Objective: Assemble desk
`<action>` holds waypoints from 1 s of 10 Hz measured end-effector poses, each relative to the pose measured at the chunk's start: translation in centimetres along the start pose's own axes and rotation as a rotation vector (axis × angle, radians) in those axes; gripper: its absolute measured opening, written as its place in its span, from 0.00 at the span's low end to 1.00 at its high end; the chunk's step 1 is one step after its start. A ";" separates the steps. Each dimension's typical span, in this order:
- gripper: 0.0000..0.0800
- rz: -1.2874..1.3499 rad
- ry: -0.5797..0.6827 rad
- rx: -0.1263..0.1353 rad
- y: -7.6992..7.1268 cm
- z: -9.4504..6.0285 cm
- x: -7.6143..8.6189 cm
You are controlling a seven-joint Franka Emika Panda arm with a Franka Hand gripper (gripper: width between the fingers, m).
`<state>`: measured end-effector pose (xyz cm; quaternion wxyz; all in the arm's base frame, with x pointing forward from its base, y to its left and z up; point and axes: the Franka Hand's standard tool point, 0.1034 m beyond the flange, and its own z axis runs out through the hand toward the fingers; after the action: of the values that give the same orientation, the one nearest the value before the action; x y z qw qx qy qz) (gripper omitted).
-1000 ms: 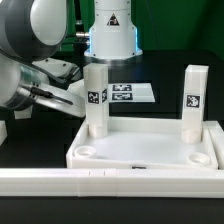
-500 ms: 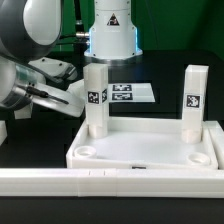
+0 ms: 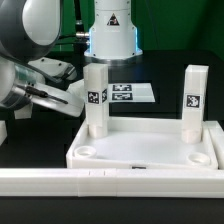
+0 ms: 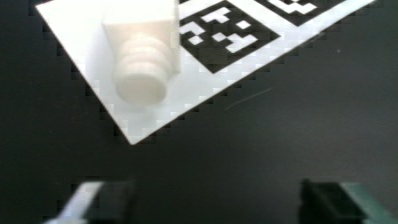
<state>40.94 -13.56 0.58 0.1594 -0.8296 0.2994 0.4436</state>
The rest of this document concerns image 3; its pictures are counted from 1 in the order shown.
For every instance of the white fence bar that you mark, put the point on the white fence bar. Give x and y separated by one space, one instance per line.
112 182
217 137

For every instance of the white desk top tray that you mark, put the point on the white desk top tray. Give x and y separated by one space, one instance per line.
141 143

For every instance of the white front fence bar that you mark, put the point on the white front fence bar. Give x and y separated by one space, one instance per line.
112 182

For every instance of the white left fence block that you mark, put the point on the white left fence block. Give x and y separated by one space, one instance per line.
3 132

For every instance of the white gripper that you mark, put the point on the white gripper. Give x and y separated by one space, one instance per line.
56 99

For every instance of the white right fence bar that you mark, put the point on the white right fence bar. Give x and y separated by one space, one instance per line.
217 137

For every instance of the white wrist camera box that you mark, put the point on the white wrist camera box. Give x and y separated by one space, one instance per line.
55 68

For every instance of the white marker base plate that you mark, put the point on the white marker base plate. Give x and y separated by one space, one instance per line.
130 92

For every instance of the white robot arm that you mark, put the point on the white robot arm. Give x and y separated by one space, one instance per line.
28 31

